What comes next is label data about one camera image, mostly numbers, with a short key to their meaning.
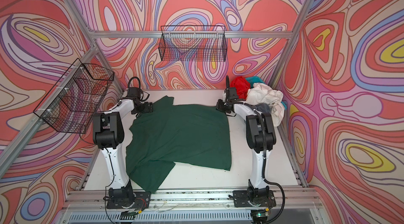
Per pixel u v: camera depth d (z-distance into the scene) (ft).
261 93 3.20
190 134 3.20
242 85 3.34
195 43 3.15
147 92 3.15
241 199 2.40
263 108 2.98
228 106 2.53
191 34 2.89
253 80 3.76
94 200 2.46
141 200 2.38
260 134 1.82
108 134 1.90
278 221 2.22
